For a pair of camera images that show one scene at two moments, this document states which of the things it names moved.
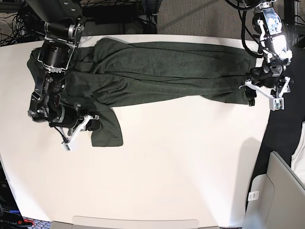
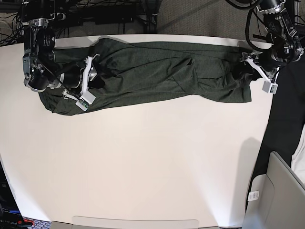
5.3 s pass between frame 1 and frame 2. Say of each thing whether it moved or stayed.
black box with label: stayed
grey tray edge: stayed
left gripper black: moved
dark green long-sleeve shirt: moved
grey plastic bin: stayed
